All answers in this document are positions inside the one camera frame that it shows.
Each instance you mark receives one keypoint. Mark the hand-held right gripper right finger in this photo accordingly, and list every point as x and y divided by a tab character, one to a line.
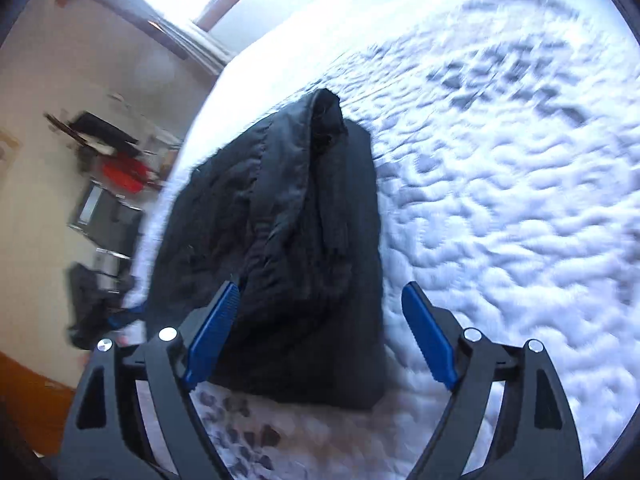
430	335

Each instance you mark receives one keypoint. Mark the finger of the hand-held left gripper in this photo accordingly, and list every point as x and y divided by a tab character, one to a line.
127	316

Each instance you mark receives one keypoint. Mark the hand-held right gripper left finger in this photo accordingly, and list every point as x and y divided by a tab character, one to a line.
212	335

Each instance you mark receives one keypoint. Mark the black pants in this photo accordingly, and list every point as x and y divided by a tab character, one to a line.
300	260

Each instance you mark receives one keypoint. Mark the red garment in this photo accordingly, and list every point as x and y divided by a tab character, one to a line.
125	175

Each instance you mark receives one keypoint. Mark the bed with grey quilt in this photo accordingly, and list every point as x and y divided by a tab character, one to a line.
500	210

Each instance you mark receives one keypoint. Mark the black garment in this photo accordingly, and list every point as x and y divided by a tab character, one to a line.
100	130

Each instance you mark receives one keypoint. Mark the black chrome frame chair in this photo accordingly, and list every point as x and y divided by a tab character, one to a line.
107	215

